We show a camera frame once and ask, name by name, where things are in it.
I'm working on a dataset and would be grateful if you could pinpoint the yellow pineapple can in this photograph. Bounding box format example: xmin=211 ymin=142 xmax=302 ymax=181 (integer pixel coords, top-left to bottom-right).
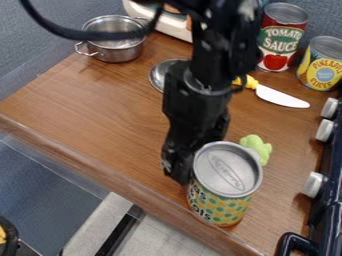
xmin=295 ymin=35 xmax=342 ymax=92

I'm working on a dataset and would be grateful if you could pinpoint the green toy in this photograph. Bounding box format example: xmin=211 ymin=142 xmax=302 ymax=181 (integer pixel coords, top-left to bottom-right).
xmin=237 ymin=134 xmax=274 ymax=167

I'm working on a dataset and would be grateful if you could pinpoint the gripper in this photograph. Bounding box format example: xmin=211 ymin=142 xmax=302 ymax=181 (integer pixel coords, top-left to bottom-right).
xmin=158 ymin=59 xmax=234 ymax=186

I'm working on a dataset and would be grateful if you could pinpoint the black cable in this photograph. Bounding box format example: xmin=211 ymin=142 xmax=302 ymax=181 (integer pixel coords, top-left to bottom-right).
xmin=18 ymin=0 xmax=165 ymax=42

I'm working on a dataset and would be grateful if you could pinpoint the white toy appliance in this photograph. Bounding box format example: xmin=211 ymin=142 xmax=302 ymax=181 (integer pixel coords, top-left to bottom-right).
xmin=121 ymin=0 xmax=196 ymax=44

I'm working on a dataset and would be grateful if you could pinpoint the toy knife with yellow handle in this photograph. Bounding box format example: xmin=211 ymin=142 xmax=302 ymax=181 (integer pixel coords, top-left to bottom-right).
xmin=231 ymin=74 xmax=312 ymax=110

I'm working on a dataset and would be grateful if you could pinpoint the silver pot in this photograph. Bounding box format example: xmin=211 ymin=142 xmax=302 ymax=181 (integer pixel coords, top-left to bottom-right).
xmin=73 ymin=14 xmax=151 ymax=64

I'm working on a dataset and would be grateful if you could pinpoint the toy stove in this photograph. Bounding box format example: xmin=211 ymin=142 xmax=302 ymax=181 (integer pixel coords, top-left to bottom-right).
xmin=273 ymin=96 xmax=342 ymax=256

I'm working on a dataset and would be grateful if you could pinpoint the dotted green and orange can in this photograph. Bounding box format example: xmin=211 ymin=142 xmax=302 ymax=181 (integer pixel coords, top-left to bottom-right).
xmin=185 ymin=140 xmax=265 ymax=229

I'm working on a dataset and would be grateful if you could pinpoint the silver lid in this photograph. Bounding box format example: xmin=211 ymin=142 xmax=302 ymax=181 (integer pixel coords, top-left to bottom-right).
xmin=148 ymin=58 xmax=192 ymax=94

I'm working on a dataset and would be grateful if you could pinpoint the red tomato sauce can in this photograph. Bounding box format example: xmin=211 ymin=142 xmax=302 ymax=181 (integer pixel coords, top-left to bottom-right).
xmin=256 ymin=2 xmax=310 ymax=73

